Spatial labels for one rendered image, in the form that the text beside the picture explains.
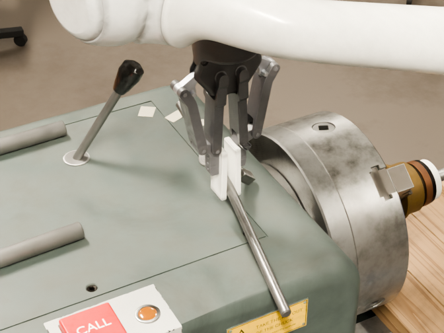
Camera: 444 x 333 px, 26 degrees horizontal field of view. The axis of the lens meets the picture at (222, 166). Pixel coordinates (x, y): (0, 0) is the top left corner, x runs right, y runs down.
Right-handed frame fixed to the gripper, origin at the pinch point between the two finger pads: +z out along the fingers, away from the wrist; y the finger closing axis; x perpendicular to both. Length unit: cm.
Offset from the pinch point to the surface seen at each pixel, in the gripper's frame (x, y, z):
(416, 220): 22, 52, 45
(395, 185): 3.1, 29.3, 15.3
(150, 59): 238, 92, 133
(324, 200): 2.5, 16.7, 13.0
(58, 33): 276, 66, 133
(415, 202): 7.8, 38.0, 25.2
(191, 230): 0.2, -4.8, 8.1
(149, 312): -10.6, -15.3, 7.7
